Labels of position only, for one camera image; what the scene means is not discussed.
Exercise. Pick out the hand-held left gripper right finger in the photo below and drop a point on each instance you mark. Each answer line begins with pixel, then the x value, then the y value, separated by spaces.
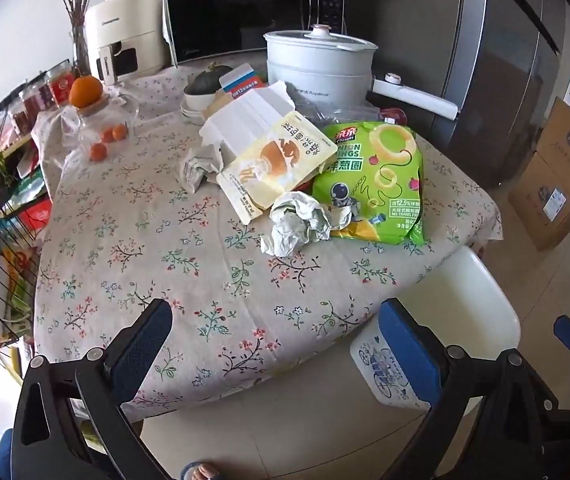
pixel 410 355

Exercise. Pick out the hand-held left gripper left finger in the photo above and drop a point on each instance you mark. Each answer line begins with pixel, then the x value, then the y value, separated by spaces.
pixel 140 345

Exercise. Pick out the white plastic bin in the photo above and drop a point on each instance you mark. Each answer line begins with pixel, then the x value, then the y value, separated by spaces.
pixel 465 300

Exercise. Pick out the large paper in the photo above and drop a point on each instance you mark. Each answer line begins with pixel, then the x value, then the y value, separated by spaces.
pixel 295 225

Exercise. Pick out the green snack bag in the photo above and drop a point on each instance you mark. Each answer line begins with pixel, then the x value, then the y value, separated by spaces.
pixel 375 180

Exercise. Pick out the small paper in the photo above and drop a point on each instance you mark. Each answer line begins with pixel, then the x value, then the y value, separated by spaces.
pixel 195 170

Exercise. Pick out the yellow snack bag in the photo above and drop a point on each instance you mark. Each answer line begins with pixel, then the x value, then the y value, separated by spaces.
pixel 265 170

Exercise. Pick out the torn white cardboard box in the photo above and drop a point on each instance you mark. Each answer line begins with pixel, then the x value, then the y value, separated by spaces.
pixel 245 120

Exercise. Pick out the clear plastic bottle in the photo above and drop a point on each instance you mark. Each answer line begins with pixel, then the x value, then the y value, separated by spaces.
pixel 335 110

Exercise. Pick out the floral tablecloth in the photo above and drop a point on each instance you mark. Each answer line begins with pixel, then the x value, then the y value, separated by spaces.
pixel 165 240

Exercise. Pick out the person's foot in slipper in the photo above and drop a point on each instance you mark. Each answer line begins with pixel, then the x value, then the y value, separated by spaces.
pixel 202 471

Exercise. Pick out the small orange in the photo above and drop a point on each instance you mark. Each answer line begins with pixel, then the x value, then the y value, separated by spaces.
pixel 119 132
pixel 97 152
pixel 107 135

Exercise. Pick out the glass teapot with wooden lid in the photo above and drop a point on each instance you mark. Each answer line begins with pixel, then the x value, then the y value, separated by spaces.
pixel 85 125

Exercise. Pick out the cream patterned bowl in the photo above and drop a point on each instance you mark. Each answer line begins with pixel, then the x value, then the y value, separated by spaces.
pixel 196 100

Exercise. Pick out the large orange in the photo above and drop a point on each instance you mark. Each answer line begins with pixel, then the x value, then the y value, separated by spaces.
pixel 85 92

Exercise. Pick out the glass jar with red label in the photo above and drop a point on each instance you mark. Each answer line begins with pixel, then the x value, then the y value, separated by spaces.
pixel 39 96
pixel 61 85

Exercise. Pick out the dark green pumpkin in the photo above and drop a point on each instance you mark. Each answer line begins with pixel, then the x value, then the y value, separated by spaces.
pixel 205 82

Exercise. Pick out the grey refrigerator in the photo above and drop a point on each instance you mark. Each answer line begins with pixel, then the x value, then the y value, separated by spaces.
pixel 490 60

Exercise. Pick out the glass vase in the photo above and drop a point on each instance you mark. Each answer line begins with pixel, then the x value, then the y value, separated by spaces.
pixel 80 52

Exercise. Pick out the white electric cooking pot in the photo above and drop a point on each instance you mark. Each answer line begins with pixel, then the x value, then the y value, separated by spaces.
pixel 315 70

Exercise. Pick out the cream air fryer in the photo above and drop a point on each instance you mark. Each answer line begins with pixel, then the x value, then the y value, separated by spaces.
pixel 130 25

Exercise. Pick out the black microwave oven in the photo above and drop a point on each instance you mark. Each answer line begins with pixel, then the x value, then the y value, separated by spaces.
pixel 225 15

